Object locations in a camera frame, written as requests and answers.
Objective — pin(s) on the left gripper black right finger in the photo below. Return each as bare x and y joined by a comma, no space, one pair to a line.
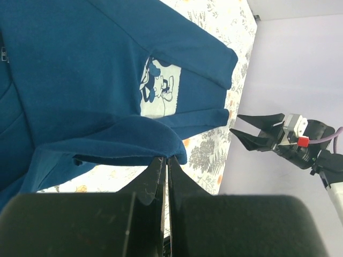
237,225

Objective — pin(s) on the floral patterned table mat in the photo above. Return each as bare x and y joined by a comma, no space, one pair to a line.
232,23

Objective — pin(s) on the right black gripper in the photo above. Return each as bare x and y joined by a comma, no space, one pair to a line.
302,154

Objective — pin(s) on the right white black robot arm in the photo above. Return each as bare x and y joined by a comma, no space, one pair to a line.
328,165

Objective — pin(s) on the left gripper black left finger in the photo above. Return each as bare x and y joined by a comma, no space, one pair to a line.
129,222

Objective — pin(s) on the blue printed t shirt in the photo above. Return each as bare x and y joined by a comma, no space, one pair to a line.
102,82

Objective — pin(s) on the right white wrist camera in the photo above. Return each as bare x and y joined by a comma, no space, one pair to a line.
294,127

